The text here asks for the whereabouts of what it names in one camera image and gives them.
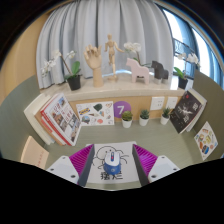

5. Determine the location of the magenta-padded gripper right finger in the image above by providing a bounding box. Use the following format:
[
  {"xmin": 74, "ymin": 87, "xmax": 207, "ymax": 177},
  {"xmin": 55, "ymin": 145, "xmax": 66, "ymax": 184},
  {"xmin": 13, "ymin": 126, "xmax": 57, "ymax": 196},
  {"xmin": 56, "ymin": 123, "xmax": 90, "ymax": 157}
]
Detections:
[{"xmin": 131, "ymin": 143, "xmax": 181, "ymax": 187}]

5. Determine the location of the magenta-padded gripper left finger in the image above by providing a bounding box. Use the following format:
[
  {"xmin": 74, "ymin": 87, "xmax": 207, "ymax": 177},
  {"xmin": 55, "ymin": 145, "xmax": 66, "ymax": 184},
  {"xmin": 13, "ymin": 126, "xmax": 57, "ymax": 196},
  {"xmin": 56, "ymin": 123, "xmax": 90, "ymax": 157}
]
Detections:
[{"xmin": 45, "ymin": 143, "xmax": 96, "ymax": 186}]

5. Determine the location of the white mouse pad with drawing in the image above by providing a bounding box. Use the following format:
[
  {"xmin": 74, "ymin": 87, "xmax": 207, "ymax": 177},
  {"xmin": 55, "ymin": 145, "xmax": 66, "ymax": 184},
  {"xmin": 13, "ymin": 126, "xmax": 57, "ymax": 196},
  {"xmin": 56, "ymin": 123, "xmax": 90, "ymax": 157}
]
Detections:
[{"xmin": 85, "ymin": 141, "xmax": 141, "ymax": 185}]

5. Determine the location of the beige card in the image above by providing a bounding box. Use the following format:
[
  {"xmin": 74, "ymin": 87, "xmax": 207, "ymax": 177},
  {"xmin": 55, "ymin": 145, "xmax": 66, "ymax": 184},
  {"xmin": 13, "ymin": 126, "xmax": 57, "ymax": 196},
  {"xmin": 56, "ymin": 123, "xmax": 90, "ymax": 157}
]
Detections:
[{"xmin": 20, "ymin": 135, "xmax": 50, "ymax": 170}]

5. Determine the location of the brown book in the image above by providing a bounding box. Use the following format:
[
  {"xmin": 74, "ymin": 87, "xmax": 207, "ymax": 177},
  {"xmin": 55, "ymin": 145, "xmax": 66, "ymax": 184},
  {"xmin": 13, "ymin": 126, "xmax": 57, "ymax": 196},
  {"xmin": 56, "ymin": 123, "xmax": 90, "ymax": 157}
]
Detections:
[{"xmin": 34, "ymin": 109, "xmax": 66, "ymax": 147}]

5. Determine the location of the small plant in white pot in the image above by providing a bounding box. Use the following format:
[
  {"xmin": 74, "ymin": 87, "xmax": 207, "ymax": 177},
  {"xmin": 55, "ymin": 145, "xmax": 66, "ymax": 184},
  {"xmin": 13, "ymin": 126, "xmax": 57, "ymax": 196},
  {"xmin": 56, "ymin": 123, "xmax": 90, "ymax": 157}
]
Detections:
[
  {"xmin": 138, "ymin": 109, "xmax": 151, "ymax": 127},
  {"xmin": 159, "ymin": 107, "xmax": 172, "ymax": 126},
  {"xmin": 120, "ymin": 110, "xmax": 134, "ymax": 129}
]

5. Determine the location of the red-edged picture magazine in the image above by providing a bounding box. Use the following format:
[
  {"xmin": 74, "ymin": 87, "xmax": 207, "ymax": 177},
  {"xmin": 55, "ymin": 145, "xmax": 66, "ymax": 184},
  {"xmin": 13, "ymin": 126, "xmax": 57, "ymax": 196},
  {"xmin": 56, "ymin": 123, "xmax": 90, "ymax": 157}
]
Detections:
[{"xmin": 39, "ymin": 92, "xmax": 82, "ymax": 147}]

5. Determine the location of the food picture card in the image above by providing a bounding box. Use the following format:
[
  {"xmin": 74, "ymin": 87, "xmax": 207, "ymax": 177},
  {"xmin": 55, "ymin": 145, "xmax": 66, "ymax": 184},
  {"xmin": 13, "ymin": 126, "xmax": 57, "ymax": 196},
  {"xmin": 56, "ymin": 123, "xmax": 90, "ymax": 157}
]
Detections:
[{"xmin": 193, "ymin": 120, "xmax": 219, "ymax": 161}]

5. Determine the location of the black book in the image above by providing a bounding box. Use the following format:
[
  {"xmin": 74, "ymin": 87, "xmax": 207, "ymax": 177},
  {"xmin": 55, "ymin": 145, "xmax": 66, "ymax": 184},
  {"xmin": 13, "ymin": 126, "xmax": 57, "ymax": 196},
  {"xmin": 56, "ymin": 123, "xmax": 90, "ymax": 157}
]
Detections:
[{"xmin": 169, "ymin": 90, "xmax": 204, "ymax": 134}]

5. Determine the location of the white sticker picture card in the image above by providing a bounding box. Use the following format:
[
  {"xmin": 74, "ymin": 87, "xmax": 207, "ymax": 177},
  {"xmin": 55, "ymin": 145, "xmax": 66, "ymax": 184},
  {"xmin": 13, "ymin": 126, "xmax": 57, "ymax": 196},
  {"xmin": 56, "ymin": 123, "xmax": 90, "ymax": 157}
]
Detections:
[{"xmin": 75, "ymin": 101, "xmax": 115, "ymax": 127}]

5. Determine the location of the purple round number sign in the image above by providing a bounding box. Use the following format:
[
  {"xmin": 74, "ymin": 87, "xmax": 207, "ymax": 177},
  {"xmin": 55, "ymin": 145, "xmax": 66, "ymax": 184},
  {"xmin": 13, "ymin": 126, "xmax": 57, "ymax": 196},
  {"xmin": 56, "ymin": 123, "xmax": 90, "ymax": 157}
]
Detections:
[{"xmin": 113, "ymin": 100, "xmax": 132, "ymax": 119}]

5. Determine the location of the white orchid in black pot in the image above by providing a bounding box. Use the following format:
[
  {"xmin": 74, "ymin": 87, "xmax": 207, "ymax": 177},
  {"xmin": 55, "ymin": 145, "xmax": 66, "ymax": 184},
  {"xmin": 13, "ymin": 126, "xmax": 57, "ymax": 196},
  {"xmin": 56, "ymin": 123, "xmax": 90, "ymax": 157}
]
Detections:
[
  {"xmin": 123, "ymin": 41, "xmax": 151, "ymax": 68},
  {"xmin": 40, "ymin": 49, "xmax": 82, "ymax": 92},
  {"xmin": 173, "ymin": 52, "xmax": 200, "ymax": 90}
]

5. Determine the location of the pink horse figurine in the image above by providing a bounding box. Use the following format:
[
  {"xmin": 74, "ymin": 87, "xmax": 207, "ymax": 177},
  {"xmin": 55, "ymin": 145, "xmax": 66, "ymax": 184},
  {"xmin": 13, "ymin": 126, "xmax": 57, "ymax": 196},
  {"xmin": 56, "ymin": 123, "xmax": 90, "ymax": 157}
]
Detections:
[{"xmin": 125, "ymin": 57, "xmax": 151, "ymax": 85}]

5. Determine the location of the wooden hand model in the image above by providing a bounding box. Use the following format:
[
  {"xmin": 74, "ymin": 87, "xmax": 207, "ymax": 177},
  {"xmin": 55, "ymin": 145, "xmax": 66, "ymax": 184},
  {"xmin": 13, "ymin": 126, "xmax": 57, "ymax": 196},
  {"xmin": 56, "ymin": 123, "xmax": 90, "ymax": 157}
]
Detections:
[{"xmin": 83, "ymin": 44, "xmax": 105, "ymax": 88}]

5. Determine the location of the wooden mannequin figure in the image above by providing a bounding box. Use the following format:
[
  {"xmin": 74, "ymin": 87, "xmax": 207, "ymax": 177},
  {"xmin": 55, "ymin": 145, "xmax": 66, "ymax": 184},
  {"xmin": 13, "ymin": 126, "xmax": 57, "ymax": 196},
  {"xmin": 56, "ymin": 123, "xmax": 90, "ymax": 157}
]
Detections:
[{"xmin": 104, "ymin": 33, "xmax": 125, "ymax": 81}]

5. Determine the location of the window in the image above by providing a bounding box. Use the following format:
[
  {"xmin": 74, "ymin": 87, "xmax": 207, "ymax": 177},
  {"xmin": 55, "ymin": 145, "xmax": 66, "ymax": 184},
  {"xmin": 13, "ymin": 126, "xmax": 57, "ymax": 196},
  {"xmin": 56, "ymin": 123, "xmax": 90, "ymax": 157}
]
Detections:
[{"xmin": 159, "ymin": 4, "xmax": 224, "ymax": 88}]

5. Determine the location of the grey curtain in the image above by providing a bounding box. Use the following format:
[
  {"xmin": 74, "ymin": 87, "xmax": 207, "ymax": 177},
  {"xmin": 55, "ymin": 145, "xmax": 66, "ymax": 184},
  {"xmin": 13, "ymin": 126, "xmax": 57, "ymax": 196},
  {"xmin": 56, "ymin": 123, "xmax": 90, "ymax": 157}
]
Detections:
[{"xmin": 35, "ymin": 0, "xmax": 174, "ymax": 89}]

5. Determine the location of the white wall outlet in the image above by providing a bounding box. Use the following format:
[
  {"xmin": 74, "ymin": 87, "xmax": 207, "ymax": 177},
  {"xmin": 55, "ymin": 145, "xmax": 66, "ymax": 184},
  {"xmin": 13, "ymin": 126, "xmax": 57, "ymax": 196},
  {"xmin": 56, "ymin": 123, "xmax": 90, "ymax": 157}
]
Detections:
[
  {"xmin": 165, "ymin": 96, "xmax": 179, "ymax": 110},
  {"xmin": 149, "ymin": 96, "xmax": 166, "ymax": 112}
]

